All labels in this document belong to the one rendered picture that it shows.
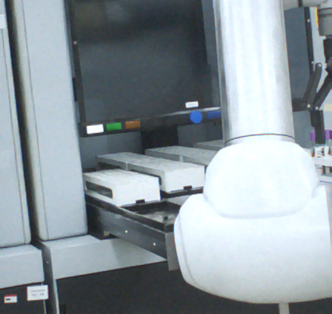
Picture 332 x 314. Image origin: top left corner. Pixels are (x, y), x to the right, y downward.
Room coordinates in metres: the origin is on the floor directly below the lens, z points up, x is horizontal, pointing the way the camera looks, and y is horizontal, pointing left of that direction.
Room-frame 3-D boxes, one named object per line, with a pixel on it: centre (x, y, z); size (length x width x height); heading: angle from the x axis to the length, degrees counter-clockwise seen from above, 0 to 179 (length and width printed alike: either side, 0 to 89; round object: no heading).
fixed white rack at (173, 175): (2.43, 0.01, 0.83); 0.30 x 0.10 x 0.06; 19
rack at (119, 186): (2.27, 0.12, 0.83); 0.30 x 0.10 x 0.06; 19
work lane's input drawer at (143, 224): (2.10, 0.06, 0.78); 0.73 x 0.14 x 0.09; 19
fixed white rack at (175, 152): (2.77, -0.03, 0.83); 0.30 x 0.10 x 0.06; 19
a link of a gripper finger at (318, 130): (2.02, -0.32, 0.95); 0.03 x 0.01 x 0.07; 20
